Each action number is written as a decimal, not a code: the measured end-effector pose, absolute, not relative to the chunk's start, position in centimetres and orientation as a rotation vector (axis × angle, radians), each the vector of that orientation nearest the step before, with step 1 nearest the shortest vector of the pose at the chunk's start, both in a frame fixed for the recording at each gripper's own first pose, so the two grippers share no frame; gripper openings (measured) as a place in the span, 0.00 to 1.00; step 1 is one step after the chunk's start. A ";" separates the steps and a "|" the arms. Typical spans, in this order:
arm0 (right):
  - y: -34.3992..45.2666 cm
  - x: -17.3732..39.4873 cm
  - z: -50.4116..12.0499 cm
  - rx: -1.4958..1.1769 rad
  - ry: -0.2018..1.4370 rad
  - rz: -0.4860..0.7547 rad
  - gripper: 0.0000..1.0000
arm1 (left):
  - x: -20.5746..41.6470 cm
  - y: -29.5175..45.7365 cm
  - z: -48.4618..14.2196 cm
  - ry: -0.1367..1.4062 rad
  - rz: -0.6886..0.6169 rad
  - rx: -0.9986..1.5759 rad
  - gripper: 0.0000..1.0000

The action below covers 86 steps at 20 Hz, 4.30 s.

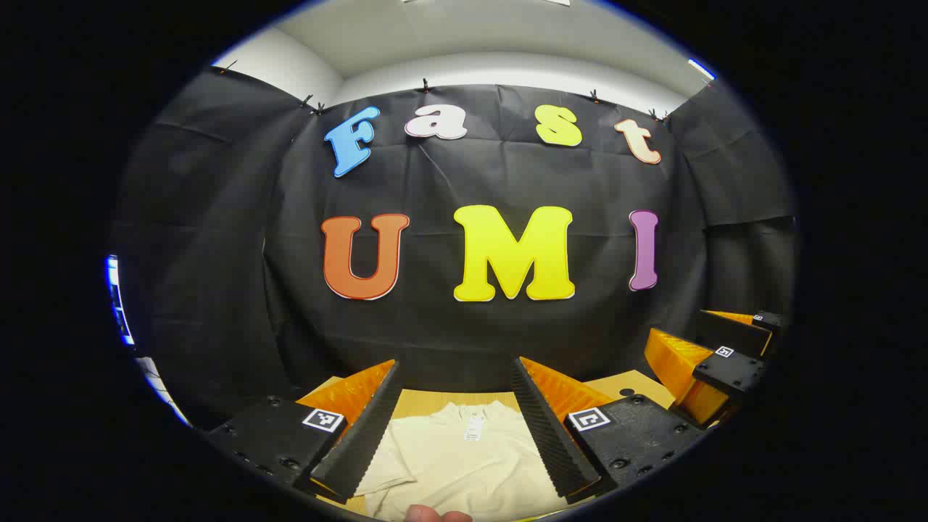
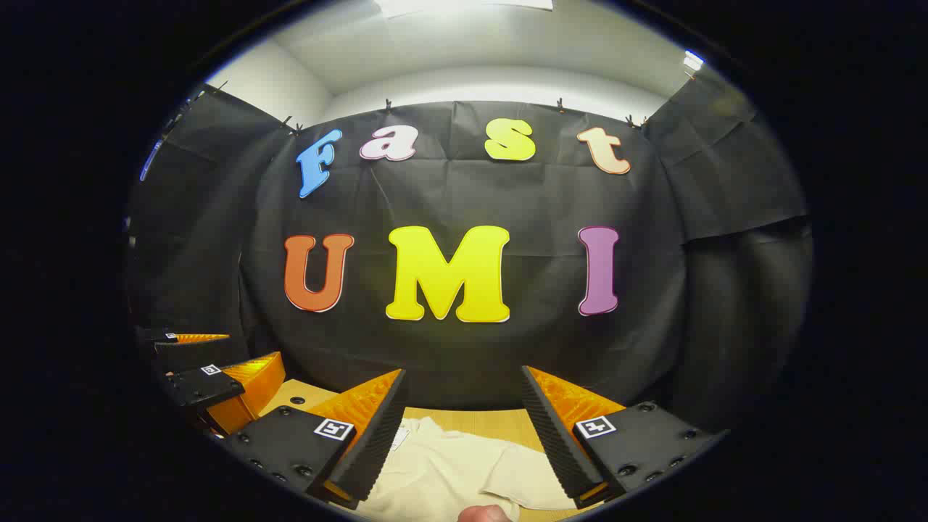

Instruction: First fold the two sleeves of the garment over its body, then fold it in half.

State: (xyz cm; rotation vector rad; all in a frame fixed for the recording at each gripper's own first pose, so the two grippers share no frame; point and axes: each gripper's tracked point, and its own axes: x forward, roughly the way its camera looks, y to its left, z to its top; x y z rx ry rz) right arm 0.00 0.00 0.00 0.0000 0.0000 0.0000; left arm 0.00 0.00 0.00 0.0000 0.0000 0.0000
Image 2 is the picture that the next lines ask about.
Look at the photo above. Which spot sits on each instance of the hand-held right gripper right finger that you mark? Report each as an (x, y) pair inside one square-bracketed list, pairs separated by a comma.
[(554, 435)]

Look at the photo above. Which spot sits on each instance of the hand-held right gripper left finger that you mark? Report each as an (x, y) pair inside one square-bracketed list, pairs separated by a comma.
[(377, 442)]

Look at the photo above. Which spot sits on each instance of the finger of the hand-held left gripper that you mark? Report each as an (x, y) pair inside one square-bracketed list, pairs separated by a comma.
[(199, 388), (196, 338)]

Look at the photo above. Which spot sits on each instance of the cream white garment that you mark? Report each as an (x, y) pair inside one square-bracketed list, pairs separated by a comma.
[(442, 471)]

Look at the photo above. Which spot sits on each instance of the black backdrop cloth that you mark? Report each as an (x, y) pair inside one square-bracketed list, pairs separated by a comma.
[(449, 196)]

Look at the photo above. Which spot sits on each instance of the row of black cloth clips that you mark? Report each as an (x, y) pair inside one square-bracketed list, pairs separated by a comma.
[(388, 106)]

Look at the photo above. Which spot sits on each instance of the ceiling light panel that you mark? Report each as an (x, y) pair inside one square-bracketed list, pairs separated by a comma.
[(464, 6)]

